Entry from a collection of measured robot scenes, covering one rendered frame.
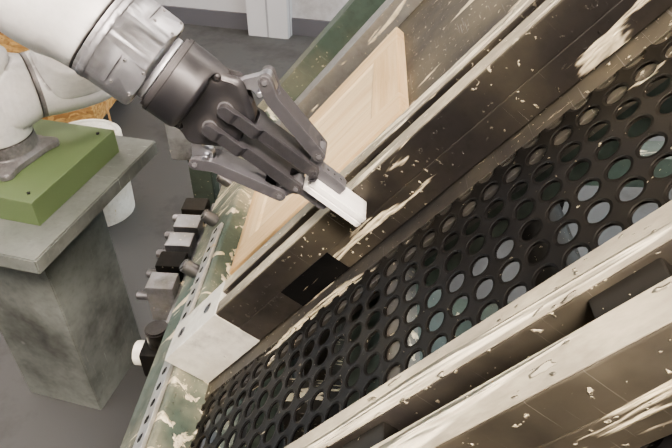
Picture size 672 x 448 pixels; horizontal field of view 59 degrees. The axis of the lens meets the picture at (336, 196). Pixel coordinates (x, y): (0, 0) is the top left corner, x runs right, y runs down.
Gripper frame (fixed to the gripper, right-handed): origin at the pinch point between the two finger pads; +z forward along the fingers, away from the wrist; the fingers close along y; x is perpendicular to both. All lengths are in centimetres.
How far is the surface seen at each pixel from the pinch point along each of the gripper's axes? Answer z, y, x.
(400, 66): 6.9, 2.9, 37.2
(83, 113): -40, -172, 205
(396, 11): 6, 3, 59
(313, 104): 7, -21, 59
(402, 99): 7.1, 2.9, 26.3
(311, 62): 5, -24, 83
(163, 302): 5, -61, 30
